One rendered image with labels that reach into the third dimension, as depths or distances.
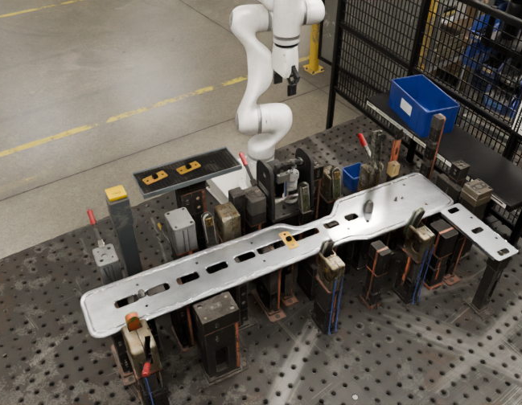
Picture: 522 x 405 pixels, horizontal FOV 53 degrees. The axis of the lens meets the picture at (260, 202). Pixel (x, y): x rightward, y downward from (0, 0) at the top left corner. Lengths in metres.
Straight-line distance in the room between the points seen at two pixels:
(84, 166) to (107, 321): 2.47
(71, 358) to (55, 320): 0.19
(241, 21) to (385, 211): 0.89
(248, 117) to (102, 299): 0.90
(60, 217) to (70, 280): 1.44
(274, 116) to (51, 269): 1.10
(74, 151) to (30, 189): 0.48
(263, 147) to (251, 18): 0.52
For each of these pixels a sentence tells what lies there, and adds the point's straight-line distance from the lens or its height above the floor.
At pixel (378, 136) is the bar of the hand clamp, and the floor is 1.21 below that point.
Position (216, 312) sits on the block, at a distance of 1.60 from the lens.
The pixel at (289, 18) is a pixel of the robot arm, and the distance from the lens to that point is 1.65.
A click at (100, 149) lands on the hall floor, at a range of 4.18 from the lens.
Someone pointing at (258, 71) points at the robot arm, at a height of 1.35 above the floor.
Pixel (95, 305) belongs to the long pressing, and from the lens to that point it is 1.72.
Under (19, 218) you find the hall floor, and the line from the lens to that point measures 3.74.
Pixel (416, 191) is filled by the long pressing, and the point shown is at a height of 1.00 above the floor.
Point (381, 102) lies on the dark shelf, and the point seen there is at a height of 1.03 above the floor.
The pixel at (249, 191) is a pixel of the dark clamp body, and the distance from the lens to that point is 1.92.
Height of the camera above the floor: 2.29
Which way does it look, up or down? 41 degrees down
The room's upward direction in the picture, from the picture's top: straight up
